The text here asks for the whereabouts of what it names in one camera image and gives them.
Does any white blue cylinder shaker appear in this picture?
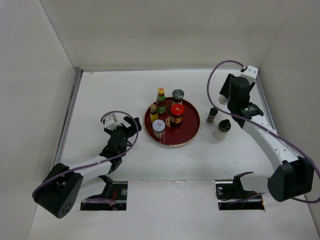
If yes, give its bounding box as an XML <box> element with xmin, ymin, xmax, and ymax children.
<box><xmin>218</xmin><ymin>95</ymin><xmax>228</xmax><ymax>105</ymax></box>

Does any small yellow label bottle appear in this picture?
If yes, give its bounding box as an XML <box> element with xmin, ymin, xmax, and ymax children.
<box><xmin>149</xmin><ymin>104</ymin><xmax>159</xmax><ymax>123</ymax></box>

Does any silver lid spice jar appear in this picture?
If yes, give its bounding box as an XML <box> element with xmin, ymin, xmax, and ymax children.
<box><xmin>152</xmin><ymin>119</ymin><xmax>166</xmax><ymax>139</ymax></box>

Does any green label sauce bottle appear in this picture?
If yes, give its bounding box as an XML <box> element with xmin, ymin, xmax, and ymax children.
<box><xmin>156</xmin><ymin>87</ymin><xmax>167</xmax><ymax>114</ymax></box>

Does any grey cap salt grinder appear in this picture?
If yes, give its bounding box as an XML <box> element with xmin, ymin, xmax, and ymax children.
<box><xmin>171</xmin><ymin>88</ymin><xmax>185</xmax><ymax>106</ymax></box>

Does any red lid sauce jar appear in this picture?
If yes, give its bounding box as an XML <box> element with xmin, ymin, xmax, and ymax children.
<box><xmin>170</xmin><ymin>103</ymin><xmax>185</xmax><ymax>127</ymax></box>

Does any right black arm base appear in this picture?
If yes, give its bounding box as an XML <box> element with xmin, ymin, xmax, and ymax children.
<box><xmin>215</xmin><ymin>171</ymin><xmax>265</xmax><ymax>211</ymax></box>

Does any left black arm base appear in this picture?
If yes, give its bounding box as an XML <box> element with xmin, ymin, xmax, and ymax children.
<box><xmin>80</xmin><ymin>175</ymin><xmax>129</xmax><ymax>212</ymax></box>

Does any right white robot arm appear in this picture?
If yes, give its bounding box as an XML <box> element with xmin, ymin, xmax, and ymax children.
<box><xmin>220</xmin><ymin>73</ymin><xmax>314</xmax><ymax>202</ymax></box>

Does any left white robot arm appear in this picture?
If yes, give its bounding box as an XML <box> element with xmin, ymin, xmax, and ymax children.
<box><xmin>32</xmin><ymin>116</ymin><xmax>142</xmax><ymax>219</ymax></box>

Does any small black cap bottle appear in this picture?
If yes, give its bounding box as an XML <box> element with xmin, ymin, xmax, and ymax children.
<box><xmin>206</xmin><ymin>107</ymin><xmax>219</xmax><ymax>124</ymax></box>

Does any black cap pepper bottle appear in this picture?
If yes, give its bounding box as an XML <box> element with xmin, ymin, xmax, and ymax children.
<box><xmin>213</xmin><ymin>119</ymin><xmax>231</xmax><ymax>141</ymax></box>

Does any red round tray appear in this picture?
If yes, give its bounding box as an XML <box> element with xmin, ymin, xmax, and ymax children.
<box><xmin>144</xmin><ymin>97</ymin><xmax>201</xmax><ymax>146</ymax></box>

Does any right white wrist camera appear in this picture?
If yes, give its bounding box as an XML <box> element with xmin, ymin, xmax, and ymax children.
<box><xmin>240</xmin><ymin>65</ymin><xmax>259</xmax><ymax>82</ymax></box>

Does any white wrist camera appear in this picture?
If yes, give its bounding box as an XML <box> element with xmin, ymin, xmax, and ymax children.
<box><xmin>240</xmin><ymin>65</ymin><xmax>259</xmax><ymax>82</ymax></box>
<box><xmin>102</xmin><ymin>113</ymin><xmax>123</xmax><ymax>133</ymax></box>

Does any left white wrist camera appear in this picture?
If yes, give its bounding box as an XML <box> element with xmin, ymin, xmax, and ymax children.
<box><xmin>102</xmin><ymin>113</ymin><xmax>123</xmax><ymax>133</ymax></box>

